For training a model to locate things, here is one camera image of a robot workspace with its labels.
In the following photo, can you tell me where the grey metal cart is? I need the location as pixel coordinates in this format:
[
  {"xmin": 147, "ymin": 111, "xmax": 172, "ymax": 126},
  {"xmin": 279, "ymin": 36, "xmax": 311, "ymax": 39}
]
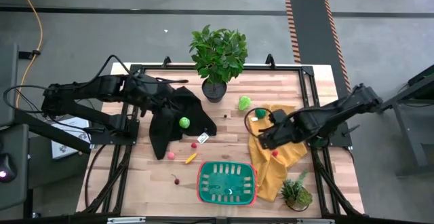
[{"xmin": 374, "ymin": 63, "xmax": 434, "ymax": 178}]

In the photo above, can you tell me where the teal basket with orange rim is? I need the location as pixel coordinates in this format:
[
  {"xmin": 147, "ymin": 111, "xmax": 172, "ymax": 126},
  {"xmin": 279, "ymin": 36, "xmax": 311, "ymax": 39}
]
[{"xmin": 196, "ymin": 160, "xmax": 258, "ymax": 207}]

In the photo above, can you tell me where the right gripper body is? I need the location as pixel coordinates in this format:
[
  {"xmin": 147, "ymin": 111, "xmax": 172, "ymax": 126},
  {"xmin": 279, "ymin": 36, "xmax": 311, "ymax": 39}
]
[{"xmin": 258, "ymin": 108, "xmax": 301, "ymax": 151}]

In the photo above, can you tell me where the leafy plant in black pot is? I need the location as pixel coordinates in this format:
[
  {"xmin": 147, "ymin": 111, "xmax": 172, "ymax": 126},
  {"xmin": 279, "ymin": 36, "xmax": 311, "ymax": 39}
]
[{"xmin": 189, "ymin": 24, "xmax": 249, "ymax": 104}]

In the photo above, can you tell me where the silver aluminium bracket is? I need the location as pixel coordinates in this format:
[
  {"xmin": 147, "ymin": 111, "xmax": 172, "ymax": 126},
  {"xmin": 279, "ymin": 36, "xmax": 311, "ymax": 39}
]
[
  {"xmin": 296, "ymin": 218, "xmax": 336, "ymax": 224},
  {"xmin": 107, "ymin": 217, "xmax": 146, "ymax": 224}
]

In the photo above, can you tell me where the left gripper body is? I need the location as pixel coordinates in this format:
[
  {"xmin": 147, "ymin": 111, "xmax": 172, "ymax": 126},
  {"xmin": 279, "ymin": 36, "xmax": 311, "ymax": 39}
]
[{"xmin": 147, "ymin": 84, "xmax": 179, "ymax": 118}]

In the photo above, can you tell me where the orange cable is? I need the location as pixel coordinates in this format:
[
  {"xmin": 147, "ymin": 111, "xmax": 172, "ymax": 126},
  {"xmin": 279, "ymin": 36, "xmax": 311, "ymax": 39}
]
[{"xmin": 12, "ymin": 0, "xmax": 44, "ymax": 109}]

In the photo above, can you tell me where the small succulent plant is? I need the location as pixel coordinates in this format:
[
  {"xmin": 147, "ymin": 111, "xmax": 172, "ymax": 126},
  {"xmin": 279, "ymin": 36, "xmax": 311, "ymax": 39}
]
[{"xmin": 279, "ymin": 169, "xmax": 315, "ymax": 213}]

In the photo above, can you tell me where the black cable clip bracket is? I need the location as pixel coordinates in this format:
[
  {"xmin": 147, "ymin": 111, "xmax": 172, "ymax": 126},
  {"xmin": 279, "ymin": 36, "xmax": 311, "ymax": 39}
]
[{"xmin": 18, "ymin": 49, "xmax": 41, "ymax": 60}]

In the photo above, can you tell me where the black device with light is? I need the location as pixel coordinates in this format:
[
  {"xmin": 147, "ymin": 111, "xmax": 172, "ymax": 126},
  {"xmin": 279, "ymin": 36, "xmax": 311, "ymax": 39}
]
[{"xmin": 0, "ymin": 153, "xmax": 17, "ymax": 184}]

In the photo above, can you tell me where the black aluminium table frame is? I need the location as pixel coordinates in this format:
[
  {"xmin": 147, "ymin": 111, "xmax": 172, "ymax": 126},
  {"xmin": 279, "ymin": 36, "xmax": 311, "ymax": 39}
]
[{"xmin": 77, "ymin": 54, "xmax": 366, "ymax": 218}]

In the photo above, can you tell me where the white paper booklet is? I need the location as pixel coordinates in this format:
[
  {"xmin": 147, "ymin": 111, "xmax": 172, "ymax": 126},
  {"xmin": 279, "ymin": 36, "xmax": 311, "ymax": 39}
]
[{"xmin": 50, "ymin": 116, "xmax": 92, "ymax": 160}]

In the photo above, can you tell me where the grey flat panel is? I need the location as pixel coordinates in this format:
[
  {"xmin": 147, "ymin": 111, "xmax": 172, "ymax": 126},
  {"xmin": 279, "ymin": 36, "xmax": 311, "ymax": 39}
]
[
  {"xmin": 0, "ymin": 124, "xmax": 30, "ymax": 211},
  {"xmin": 0, "ymin": 42, "xmax": 20, "ymax": 127}
]

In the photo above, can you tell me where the yellow cloth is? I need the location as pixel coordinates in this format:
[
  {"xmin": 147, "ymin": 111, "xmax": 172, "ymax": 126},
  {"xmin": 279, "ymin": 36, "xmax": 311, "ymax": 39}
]
[{"xmin": 247, "ymin": 103, "xmax": 309, "ymax": 203}]

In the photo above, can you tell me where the black stand beam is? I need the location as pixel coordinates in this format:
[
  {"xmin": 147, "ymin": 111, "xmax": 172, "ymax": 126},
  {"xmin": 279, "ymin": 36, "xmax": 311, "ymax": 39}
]
[{"xmin": 13, "ymin": 108, "xmax": 92, "ymax": 155}]

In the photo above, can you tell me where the black mat with striped edges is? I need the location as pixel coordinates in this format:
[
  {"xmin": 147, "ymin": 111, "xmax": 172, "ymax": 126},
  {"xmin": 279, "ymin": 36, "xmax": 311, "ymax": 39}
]
[{"xmin": 283, "ymin": 0, "xmax": 356, "ymax": 109}]

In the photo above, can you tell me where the black cloth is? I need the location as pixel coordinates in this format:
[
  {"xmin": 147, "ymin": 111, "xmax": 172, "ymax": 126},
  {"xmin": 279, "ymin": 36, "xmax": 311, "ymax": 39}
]
[{"xmin": 148, "ymin": 86, "xmax": 218, "ymax": 161}]

